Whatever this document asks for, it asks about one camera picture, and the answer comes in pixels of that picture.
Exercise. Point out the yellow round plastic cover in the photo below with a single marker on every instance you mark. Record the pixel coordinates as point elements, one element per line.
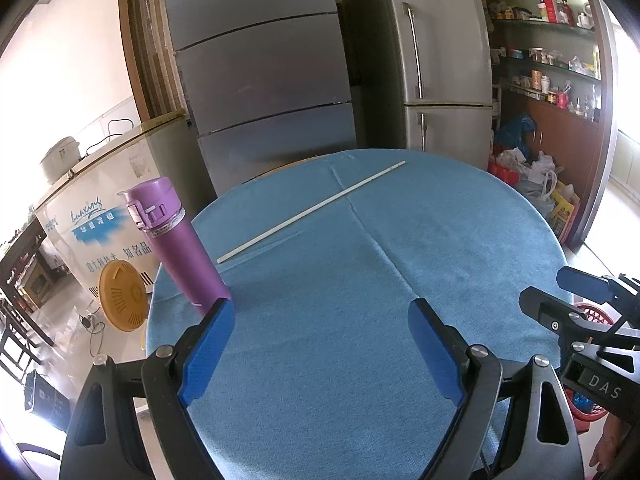
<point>125,295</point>

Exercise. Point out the wooden shelf cabinet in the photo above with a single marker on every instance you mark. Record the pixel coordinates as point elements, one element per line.
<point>565,130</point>

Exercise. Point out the tall red gift box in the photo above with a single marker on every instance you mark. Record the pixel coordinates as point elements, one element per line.
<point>551,9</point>

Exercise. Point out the long white stick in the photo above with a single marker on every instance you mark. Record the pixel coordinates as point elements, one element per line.
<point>310,212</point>

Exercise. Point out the dark wooden table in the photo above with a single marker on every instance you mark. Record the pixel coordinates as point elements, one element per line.
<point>25,240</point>

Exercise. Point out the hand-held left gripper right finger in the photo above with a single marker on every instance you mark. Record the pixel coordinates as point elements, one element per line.
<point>437,355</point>

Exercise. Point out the white power strip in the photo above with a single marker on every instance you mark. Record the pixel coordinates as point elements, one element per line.
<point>90,321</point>

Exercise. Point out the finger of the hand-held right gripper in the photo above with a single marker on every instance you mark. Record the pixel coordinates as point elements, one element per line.
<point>545,305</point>
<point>582,279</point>

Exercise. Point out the assorted shelf bottles and boxes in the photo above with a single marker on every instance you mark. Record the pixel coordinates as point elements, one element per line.
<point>537,54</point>

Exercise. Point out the blue tablecloth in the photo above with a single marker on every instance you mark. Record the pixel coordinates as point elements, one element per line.
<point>325,285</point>

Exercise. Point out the white rice cooker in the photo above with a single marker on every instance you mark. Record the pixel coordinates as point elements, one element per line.
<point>60,160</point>

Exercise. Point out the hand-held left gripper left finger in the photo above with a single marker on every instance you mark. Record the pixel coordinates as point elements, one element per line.
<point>207,350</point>

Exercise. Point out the silver two-door refrigerator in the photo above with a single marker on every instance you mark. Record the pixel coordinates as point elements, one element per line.
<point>440,60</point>

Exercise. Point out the white plastic bags bundle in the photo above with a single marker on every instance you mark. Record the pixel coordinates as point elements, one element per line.
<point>542,165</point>

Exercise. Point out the white chest freezer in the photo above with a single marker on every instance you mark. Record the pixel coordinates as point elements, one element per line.
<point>65,210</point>

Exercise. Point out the dark wooden chair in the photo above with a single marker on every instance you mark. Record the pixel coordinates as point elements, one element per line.
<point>15,330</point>

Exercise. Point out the grey three-door refrigerator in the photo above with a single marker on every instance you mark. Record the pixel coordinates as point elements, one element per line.
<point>260,85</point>

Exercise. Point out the person's right hand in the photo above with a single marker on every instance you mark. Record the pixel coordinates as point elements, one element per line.
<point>607,440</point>

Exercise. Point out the red plastic basket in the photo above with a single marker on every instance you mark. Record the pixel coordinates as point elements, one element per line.
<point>595,312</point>

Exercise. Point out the black rectangular device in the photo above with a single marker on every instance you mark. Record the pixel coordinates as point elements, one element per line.
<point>47,400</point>

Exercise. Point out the yellow printed bag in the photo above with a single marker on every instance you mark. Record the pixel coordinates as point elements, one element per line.
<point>565,210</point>

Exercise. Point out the large blue plastic bag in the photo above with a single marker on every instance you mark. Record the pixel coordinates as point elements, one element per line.
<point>515,130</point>

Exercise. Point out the purple insulated bottle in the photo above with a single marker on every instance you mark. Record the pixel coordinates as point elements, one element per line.
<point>185,255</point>

